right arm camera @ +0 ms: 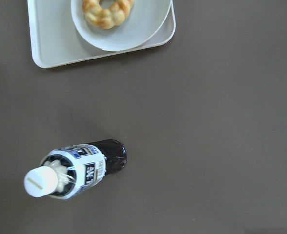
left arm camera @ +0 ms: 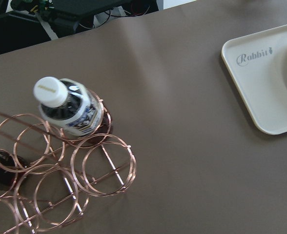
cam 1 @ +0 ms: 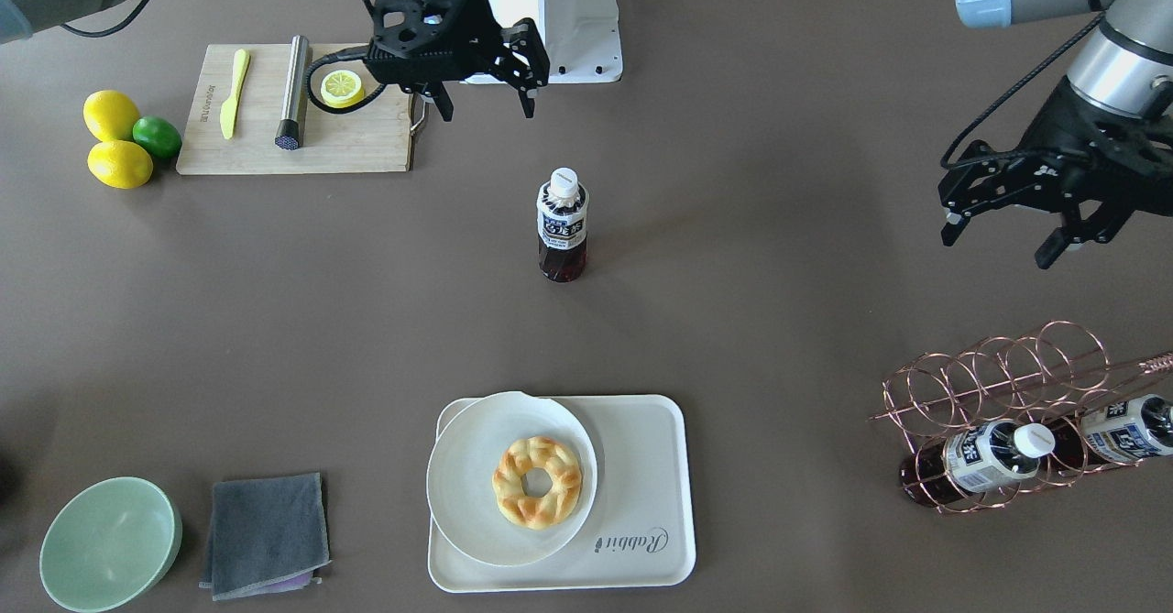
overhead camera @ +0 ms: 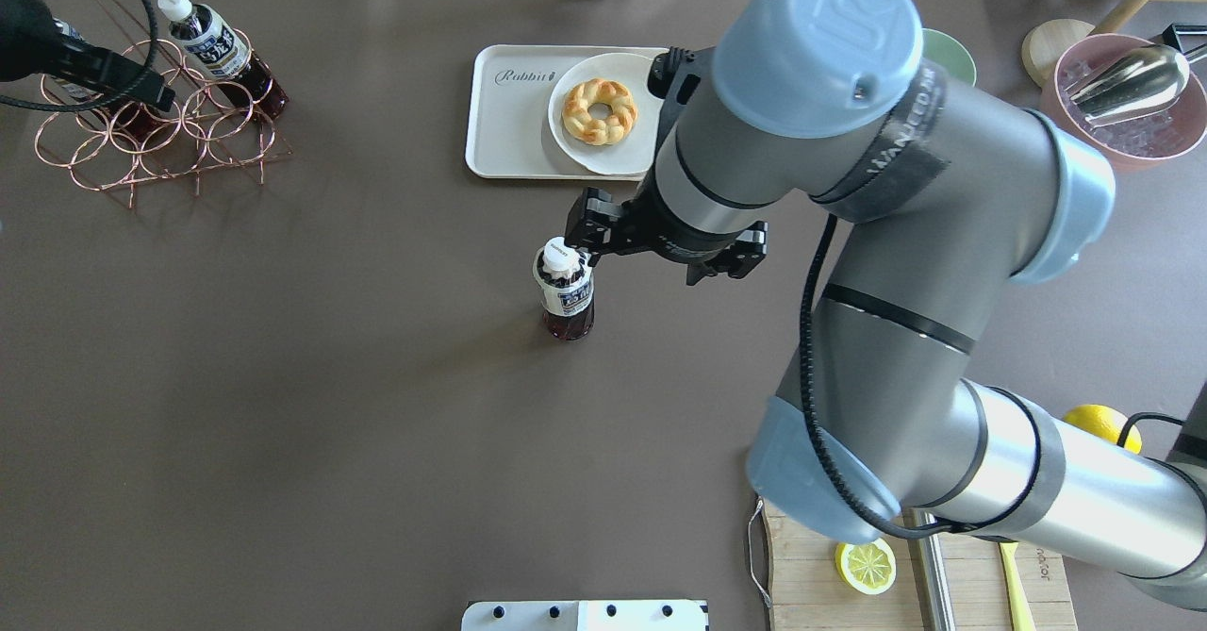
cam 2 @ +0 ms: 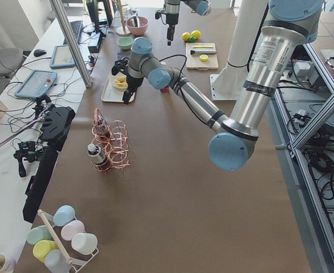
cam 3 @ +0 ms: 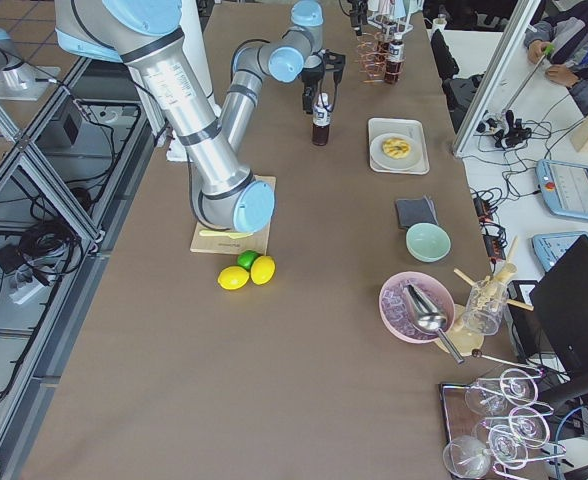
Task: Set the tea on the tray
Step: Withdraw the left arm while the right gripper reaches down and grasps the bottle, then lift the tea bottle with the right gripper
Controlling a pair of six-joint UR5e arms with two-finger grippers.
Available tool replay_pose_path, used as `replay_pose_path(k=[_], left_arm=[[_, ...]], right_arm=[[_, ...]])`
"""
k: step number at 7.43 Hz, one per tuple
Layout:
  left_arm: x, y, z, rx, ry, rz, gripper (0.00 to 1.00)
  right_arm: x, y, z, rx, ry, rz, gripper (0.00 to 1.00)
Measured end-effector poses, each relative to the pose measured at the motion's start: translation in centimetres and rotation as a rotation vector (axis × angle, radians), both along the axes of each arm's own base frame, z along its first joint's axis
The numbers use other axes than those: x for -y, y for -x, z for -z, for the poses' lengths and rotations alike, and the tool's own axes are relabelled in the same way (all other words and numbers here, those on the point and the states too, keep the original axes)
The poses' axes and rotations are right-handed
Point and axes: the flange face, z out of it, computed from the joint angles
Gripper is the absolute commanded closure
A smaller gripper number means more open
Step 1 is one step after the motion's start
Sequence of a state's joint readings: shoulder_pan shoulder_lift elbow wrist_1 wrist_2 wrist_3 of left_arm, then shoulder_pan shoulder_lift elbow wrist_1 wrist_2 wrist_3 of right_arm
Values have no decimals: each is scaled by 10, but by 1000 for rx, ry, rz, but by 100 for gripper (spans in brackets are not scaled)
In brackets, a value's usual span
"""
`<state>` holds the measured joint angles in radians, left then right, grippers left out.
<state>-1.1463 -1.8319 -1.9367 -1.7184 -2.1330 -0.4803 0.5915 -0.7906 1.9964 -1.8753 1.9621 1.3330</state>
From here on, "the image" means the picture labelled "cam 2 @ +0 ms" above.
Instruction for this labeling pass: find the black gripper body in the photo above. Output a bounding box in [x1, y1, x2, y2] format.
[127, 75, 144, 93]
[166, 13, 179, 28]

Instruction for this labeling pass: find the tea bottle white cap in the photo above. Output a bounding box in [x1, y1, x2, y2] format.
[160, 87, 169, 93]

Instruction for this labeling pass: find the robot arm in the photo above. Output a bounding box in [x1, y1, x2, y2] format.
[164, 0, 211, 46]
[123, 1, 323, 171]

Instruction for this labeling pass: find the cream rectangular serving tray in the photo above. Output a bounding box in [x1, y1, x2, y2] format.
[101, 72, 125, 103]

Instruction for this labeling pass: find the tea bottle back left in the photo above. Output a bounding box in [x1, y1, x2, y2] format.
[93, 109, 110, 139]

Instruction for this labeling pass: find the tea bottle front rack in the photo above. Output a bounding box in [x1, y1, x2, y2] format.
[87, 143, 107, 171]

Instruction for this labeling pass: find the round cream plate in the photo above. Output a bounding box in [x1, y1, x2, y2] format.
[111, 75, 128, 90]

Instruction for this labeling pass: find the yellow lemon lower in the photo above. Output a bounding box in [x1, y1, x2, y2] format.
[181, 32, 191, 42]

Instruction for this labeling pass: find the yellow lemon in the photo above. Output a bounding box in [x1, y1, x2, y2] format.
[181, 32, 191, 42]
[191, 30, 201, 40]

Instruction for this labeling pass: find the green lime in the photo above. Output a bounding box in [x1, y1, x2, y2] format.
[188, 36, 197, 43]

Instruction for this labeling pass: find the yellow lemon upper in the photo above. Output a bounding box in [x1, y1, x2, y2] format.
[191, 30, 201, 40]

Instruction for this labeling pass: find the pink ice bowl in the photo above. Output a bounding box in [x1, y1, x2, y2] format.
[126, 15, 149, 36]

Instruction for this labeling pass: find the yellow plastic knife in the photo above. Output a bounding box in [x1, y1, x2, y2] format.
[193, 45, 214, 48]

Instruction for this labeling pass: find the steel muddler black tip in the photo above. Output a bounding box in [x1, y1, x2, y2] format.
[190, 49, 216, 55]

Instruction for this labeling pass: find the wooden cutting board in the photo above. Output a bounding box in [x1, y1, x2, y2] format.
[185, 42, 219, 70]

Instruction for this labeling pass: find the mint green bowl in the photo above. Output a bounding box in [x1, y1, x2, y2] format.
[116, 36, 134, 50]

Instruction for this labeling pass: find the half lemon slice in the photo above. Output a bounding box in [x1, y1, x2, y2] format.
[199, 55, 208, 63]

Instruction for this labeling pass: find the round wooden stand base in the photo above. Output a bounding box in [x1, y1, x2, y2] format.
[116, 26, 131, 36]

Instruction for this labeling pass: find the blue teach pendant far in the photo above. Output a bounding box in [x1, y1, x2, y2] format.
[49, 45, 76, 69]

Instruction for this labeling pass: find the blue teach pendant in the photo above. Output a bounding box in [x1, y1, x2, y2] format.
[49, 45, 76, 69]
[14, 69, 57, 99]

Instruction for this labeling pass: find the black keyboard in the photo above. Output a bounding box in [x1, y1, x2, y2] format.
[70, 20, 83, 43]

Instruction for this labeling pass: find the blue teach pendant near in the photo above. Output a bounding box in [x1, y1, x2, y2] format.
[14, 69, 57, 99]

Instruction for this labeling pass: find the black computer mouse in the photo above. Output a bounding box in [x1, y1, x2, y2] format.
[33, 49, 47, 57]

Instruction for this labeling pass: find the light blue cup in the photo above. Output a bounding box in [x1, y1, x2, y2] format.
[53, 205, 76, 227]

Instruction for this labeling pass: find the pink cup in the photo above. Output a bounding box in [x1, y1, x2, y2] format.
[61, 220, 85, 241]

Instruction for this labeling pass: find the white cup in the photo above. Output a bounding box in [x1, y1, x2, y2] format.
[71, 233, 98, 255]

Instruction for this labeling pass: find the green cup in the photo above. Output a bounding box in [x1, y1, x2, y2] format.
[26, 225, 52, 245]

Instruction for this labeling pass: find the yellow cup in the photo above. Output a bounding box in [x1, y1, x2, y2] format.
[32, 239, 59, 263]

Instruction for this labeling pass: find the grey blue cup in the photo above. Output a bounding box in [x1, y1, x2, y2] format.
[44, 249, 71, 273]

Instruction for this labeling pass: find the braided ring donut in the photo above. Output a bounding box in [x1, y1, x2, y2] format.
[114, 76, 128, 89]

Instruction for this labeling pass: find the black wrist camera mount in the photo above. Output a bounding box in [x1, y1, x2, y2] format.
[111, 57, 130, 76]

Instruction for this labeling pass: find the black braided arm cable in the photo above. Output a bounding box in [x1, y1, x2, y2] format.
[158, 53, 188, 77]

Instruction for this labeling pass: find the copper wire bottle rack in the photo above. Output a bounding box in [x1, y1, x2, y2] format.
[89, 108, 130, 173]

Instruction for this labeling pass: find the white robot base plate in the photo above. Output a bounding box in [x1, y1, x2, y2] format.
[209, 72, 247, 101]

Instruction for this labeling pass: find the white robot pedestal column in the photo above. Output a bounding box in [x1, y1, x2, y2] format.
[226, 0, 268, 68]

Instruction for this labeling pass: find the aluminium frame post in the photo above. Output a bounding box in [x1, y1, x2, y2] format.
[49, 0, 93, 88]

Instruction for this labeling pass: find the white wire cup rack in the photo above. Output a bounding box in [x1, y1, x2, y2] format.
[37, 209, 99, 272]

